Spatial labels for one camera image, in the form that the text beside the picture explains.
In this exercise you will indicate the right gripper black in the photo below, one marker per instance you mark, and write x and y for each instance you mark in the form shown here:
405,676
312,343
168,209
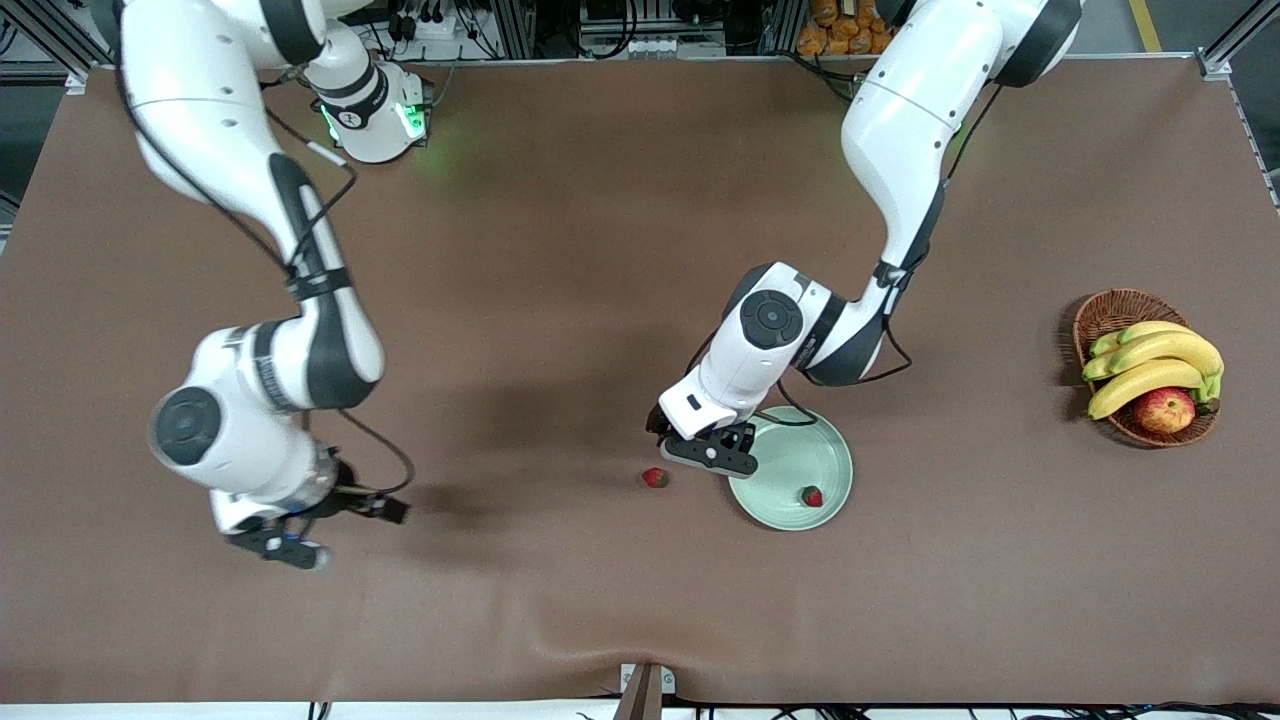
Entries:
352,497

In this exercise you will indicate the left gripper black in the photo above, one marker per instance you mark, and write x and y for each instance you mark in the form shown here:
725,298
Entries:
738,434

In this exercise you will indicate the red strawberry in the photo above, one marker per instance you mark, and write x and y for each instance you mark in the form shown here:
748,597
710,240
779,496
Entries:
812,496
655,477

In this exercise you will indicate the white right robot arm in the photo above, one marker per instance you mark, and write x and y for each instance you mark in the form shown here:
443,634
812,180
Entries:
200,100

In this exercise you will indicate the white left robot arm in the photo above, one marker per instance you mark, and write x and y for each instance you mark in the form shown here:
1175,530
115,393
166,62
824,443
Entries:
910,130

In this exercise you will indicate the pale green round plate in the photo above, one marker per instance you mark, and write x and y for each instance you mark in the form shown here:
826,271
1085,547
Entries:
800,470

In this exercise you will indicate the grey mounting bar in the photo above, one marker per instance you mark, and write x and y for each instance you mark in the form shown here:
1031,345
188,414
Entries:
640,700

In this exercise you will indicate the white terminal block row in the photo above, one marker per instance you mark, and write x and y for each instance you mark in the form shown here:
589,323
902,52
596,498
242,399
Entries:
660,46

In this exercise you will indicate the orange bread rolls pile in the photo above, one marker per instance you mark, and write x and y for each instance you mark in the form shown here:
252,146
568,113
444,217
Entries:
835,35

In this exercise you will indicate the white power strip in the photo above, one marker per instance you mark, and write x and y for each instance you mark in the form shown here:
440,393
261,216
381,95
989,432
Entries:
430,28

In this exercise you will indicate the brown wicker basket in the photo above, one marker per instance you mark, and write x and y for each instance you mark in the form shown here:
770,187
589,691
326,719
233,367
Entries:
1115,312

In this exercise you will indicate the yellow banana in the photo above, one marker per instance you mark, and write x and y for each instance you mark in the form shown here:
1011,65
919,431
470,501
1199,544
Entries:
1140,382
1170,347
1150,328

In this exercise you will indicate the red apple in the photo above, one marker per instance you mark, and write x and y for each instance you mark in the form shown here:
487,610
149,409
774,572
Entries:
1165,412

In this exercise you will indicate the white metal bracket plate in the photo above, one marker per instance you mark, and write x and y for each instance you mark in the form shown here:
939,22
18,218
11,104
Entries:
669,680

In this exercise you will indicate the aluminium corner frame post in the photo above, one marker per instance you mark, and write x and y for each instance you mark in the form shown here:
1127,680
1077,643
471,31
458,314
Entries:
76,82
1213,63

